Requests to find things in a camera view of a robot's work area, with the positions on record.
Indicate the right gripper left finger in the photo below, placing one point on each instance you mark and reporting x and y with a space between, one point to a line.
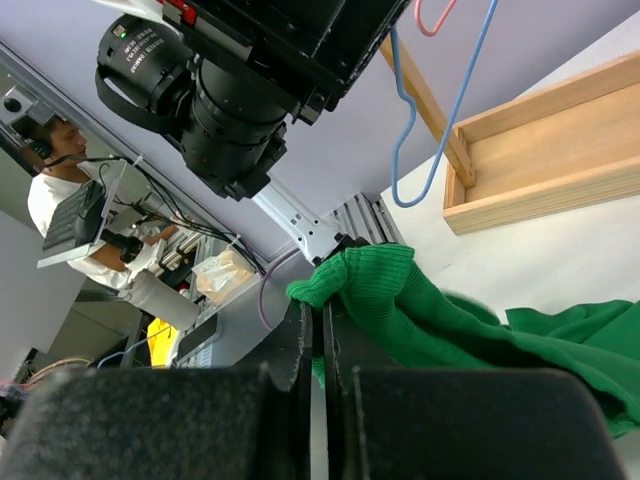
247 421

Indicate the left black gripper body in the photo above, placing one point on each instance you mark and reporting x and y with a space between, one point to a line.
306 55

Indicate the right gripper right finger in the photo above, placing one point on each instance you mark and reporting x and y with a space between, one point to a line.
385 421

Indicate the light blue wire hanger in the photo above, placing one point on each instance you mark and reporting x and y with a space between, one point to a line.
412 89

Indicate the green tank top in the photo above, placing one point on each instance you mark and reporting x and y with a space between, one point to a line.
390 299

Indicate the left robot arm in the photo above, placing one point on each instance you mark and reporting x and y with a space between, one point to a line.
220 80

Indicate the laptop on stand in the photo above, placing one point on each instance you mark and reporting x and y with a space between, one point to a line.
80 222

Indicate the wooden clothes rack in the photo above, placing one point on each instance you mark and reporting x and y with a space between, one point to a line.
571 144

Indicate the seated operator person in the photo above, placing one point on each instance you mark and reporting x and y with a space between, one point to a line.
65 167

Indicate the pink wire hanger back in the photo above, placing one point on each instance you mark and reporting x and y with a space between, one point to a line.
430 16

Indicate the aluminium mounting rail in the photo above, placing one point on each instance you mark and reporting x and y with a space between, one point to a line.
361 221

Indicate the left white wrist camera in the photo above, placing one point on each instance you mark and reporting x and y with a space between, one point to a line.
145 9

